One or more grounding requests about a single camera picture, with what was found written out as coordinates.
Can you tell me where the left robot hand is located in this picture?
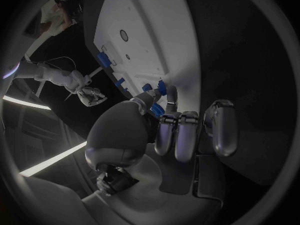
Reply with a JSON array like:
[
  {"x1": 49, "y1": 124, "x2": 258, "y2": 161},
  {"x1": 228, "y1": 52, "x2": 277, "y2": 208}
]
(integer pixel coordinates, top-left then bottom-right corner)
[{"x1": 81, "y1": 85, "x2": 239, "y2": 225}]

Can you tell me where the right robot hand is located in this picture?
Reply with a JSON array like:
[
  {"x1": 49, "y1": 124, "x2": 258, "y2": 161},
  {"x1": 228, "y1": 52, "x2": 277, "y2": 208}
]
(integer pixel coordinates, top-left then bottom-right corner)
[{"x1": 75, "y1": 86, "x2": 109, "y2": 108}]

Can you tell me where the blue plug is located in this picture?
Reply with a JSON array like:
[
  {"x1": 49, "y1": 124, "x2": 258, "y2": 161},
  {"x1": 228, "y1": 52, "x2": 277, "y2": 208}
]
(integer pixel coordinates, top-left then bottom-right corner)
[{"x1": 157, "y1": 80, "x2": 169, "y2": 96}]

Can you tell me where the white task board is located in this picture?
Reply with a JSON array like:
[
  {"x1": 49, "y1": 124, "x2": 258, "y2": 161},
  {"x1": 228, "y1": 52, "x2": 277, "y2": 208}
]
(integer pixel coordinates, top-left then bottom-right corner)
[{"x1": 92, "y1": 0, "x2": 203, "y2": 121}]

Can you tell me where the large blue block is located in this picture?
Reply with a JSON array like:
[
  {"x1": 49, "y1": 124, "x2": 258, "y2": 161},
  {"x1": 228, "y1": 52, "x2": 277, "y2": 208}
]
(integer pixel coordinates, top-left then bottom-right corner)
[{"x1": 96, "y1": 51, "x2": 113, "y2": 69}]

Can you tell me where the person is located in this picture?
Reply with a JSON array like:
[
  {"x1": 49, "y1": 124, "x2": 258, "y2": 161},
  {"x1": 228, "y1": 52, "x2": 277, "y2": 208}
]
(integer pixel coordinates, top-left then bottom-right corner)
[{"x1": 38, "y1": 0, "x2": 86, "y2": 37}]

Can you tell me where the white cable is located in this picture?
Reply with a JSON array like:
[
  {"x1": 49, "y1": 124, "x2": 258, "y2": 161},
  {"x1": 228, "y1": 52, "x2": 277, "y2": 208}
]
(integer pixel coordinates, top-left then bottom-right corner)
[{"x1": 25, "y1": 55, "x2": 77, "y2": 71}]

